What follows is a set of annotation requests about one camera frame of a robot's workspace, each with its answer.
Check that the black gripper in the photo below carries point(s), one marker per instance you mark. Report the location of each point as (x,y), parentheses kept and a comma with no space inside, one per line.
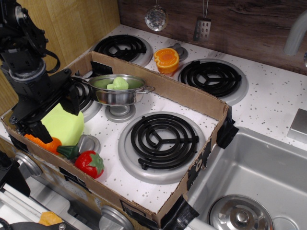
(38,93)

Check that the orange toy carrot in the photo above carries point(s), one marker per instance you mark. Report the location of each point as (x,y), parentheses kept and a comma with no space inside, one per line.
(56,147)

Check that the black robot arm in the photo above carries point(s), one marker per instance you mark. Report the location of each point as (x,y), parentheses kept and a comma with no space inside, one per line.
(22,43)

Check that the light green plastic plate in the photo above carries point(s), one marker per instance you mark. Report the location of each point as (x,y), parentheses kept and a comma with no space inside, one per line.
(64,126)

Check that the front left black burner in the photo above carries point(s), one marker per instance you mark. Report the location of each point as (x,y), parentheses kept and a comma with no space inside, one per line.
(84,96)

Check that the grey stove knob front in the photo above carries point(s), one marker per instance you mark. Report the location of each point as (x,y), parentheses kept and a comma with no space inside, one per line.
(89,142)

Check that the grey stove knob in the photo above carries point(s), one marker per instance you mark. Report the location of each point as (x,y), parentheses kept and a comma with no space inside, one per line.
(120,114)
(182,52)
(89,142)

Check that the silver oven dial left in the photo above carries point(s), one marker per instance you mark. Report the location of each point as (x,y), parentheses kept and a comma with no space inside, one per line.
(27,166)

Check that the silver oven dial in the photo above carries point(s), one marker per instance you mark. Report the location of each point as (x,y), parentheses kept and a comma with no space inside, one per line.
(111,219)
(27,166)

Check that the red toy strawberry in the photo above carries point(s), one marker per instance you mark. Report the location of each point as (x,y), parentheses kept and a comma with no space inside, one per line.
(90,163)

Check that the small steel pot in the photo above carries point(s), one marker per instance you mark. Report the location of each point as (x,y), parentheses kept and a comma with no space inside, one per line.
(101,93)

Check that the grey stove knob centre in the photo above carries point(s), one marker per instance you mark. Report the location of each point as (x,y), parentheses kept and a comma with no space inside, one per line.
(120,114)

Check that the green toy broccoli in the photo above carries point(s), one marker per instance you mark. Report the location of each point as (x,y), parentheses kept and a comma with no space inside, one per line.
(119,83)

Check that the black clamp block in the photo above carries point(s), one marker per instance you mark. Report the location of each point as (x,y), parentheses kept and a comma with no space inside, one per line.
(11,175)

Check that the cardboard fence box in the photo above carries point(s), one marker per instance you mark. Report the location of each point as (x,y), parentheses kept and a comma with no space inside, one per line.
(149,204)

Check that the back left black burner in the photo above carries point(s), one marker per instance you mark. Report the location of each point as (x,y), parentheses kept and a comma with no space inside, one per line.
(124,47)

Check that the small orange yellow object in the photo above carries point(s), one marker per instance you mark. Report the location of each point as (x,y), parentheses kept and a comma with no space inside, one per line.
(49,218)

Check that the front right black burner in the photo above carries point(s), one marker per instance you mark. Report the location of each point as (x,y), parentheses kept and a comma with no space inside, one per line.
(163,141)

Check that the silver oven dial right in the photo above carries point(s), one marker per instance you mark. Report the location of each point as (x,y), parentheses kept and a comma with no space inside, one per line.
(111,219)

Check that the orange toy fruit half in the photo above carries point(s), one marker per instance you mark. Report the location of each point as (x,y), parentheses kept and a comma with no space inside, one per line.
(167,60)

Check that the hanging silver strainer ladle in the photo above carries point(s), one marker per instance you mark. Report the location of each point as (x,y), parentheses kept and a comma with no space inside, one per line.
(156,17)

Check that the grey stove knob back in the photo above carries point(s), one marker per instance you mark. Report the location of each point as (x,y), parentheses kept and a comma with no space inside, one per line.
(182,52)

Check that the hanging silver spatula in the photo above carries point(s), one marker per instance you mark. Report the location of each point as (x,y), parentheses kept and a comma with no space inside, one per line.
(203,25)

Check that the steel sink basin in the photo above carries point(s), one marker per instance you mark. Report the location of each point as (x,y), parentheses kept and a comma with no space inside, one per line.
(267,170)

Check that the steel pot lid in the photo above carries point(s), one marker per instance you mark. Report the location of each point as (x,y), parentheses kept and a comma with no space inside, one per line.
(239,212)

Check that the grey faucet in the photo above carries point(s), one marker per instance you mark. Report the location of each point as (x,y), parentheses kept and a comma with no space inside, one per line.
(296,35)

